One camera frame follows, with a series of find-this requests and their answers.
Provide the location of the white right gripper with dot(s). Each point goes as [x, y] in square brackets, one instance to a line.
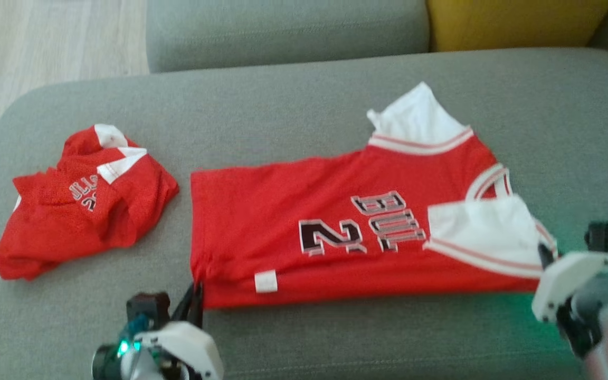
[562, 279]

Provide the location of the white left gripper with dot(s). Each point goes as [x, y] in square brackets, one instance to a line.
[188, 345]

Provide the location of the red basketball jersey white trim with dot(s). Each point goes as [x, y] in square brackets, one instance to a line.
[293, 227]

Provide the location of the red mesh basketball shorts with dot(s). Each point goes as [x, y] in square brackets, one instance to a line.
[72, 227]

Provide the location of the yellow cushion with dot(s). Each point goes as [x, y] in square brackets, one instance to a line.
[515, 24]

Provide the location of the grey fabric sofa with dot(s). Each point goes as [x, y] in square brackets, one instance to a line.
[304, 95]

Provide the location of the grey sofa back cushion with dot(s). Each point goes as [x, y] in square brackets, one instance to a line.
[283, 31]

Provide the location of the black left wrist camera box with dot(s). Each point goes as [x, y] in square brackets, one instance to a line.
[148, 309]

